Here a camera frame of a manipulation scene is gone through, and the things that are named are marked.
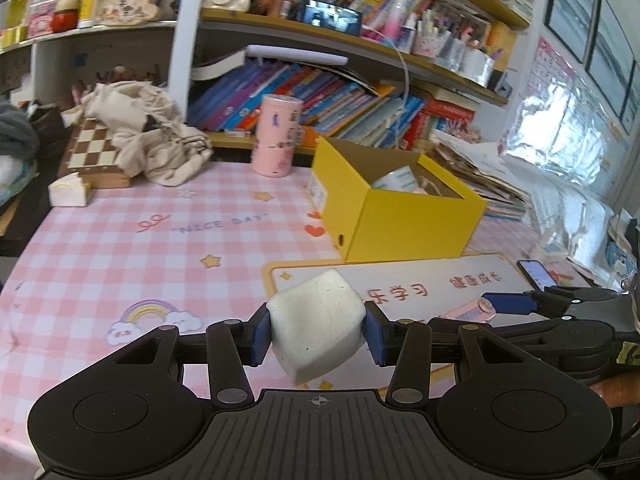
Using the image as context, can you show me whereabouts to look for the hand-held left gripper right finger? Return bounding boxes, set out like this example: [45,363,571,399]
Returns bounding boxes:
[362,301,533,406]

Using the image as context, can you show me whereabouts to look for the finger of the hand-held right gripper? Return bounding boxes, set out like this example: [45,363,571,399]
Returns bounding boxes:
[429,315,568,346]
[482,286,621,318]

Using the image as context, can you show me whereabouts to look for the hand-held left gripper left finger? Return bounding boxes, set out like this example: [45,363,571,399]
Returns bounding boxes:
[112,304,273,407]

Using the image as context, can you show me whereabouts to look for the small pink toy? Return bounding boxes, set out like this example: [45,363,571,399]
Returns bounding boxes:
[442,297,498,322]

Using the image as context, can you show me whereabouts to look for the white foam block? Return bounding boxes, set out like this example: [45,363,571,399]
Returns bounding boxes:
[266,267,367,386]

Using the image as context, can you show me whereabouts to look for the yellow cardboard box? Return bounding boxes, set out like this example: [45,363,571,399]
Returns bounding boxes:
[306,136,488,264]

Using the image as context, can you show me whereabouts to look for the clear tape roll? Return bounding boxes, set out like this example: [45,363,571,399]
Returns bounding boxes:
[372,169,418,193]

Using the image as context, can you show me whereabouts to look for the person's right hand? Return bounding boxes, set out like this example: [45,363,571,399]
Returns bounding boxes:
[590,375,640,406]

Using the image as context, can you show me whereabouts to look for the black smartphone lit screen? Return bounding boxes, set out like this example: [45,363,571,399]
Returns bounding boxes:
[516,259,558,292]

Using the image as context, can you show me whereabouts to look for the stack of papers and booklets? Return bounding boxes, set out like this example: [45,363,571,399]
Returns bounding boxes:
[430,132,531,221]

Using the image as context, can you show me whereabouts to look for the pink checked tablecloth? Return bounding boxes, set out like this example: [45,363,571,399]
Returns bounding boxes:
[0,160,640,461]

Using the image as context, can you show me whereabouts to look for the thick red book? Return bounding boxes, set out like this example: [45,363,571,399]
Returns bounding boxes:
[400,100,476,151]

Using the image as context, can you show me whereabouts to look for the pink cylinder canister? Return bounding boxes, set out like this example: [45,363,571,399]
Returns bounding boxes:
[250,94,303,178]

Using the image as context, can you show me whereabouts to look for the cream cloth bag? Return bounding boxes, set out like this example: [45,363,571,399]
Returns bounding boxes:
[80,82,213,186]

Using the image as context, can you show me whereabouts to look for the white storage box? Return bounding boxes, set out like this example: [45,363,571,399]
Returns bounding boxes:
[460,45,496,86]

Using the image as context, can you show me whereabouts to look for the row of colourful books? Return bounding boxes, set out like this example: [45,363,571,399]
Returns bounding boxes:
[187,60,426,148]

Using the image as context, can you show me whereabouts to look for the white wedge block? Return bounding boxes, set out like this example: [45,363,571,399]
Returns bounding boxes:
[48,172,93,207]

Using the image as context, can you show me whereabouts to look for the wooden chessboard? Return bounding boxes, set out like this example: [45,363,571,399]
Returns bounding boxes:
[57,117,133,190]

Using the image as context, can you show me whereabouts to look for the grey open book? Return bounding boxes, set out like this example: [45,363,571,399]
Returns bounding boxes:
[190,47,248,81]

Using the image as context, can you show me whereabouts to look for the pen holder with pens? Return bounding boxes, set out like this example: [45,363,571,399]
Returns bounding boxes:
[412,7,451,58]

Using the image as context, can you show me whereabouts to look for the white lamp bar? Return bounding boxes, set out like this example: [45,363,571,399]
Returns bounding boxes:
[246,44,349,67]

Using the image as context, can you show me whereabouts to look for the white spray bottle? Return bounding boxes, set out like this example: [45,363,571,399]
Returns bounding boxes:
[410,12,426,53]

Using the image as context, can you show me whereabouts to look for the clear plastic bag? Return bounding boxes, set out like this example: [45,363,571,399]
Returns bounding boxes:
[0,155,38,206]

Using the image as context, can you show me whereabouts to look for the black bag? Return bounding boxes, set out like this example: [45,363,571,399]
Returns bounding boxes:
[27,105,76,171]

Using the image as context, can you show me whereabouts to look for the pink gradient bottle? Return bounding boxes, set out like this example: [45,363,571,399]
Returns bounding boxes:
[382,0,416,43]

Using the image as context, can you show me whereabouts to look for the wooden bookshelf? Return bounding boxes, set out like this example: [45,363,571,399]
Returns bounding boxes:
[167,0,533,166]

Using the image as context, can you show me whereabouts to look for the dark grey cloth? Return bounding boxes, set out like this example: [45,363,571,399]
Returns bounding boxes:
[0,102,41,161]

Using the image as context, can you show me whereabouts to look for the smartphone playing video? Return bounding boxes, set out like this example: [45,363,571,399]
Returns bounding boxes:
[303,0,363,36]

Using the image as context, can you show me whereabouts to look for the white side shelf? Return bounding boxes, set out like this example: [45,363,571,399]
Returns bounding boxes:
[0,20,178,111]

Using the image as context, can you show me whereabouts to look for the white jar yellow label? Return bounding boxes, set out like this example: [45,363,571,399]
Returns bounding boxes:
[76,0,108,28]

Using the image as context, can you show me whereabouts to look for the red white round doll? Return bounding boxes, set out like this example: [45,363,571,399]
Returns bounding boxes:
[52,0,81,33]

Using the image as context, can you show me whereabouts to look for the pink small box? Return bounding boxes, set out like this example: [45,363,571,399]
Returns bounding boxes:
[26,2,58,38]

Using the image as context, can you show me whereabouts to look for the pink wall poster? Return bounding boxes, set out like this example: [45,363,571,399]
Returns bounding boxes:
[500,35,626,196]

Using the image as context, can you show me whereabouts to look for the white cable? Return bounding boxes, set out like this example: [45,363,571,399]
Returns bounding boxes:
[362,25,413,111]

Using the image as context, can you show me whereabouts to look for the black picture frame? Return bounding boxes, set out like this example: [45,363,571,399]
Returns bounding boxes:
[585,0,628,108]
[545,0,598,63]

